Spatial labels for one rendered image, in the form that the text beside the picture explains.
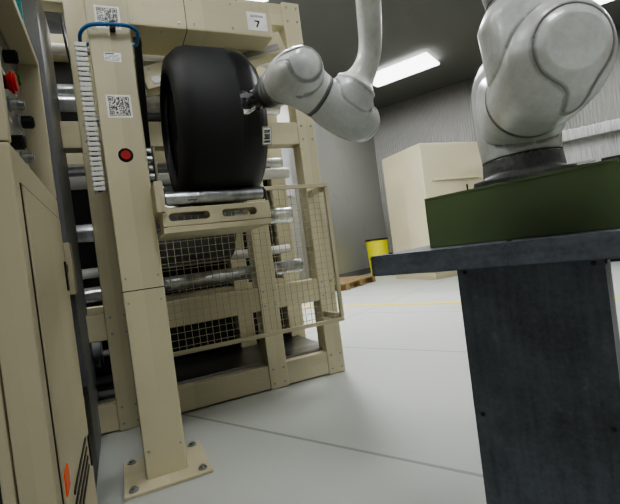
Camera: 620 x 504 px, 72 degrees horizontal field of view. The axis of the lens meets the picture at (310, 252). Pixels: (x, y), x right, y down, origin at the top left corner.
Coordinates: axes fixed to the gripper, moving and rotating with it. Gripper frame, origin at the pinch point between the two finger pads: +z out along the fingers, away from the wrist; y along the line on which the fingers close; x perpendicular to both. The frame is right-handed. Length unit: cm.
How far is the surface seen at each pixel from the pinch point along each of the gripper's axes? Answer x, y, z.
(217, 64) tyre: -16.5, 3.9, 16.8
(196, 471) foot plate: 113, 25, 10
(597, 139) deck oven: -18, -545, 234
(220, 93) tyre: -6.4, 5.0, 12.0
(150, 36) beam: -42, 17, 71
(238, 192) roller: 24.3, 0.1, 19.4
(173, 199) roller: 25.2, 21.6, 19.3
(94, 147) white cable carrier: 7, 43, 31
